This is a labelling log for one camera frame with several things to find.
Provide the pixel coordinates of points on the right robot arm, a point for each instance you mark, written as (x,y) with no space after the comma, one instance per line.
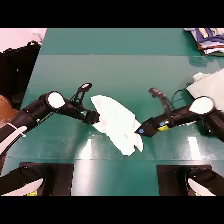
(213,118)

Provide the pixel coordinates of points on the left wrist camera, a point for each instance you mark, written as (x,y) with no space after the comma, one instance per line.
(79,95)

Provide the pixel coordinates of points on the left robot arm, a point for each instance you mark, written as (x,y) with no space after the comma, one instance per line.
(31,111)

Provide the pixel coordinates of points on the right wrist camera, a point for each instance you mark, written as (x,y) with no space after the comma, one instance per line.
(162,98)

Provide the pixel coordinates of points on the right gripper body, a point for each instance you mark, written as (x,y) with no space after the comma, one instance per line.
(154,125)

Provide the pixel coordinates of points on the heap of clothes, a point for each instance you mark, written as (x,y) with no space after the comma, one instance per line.
(210,40)

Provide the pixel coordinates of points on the white T-shirt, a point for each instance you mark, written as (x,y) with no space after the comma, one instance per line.
(116,123)

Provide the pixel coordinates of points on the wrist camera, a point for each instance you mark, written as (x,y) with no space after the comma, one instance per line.
(162,98)
(79,95)

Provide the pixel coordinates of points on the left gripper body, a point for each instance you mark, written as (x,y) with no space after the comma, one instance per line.
(88,116)

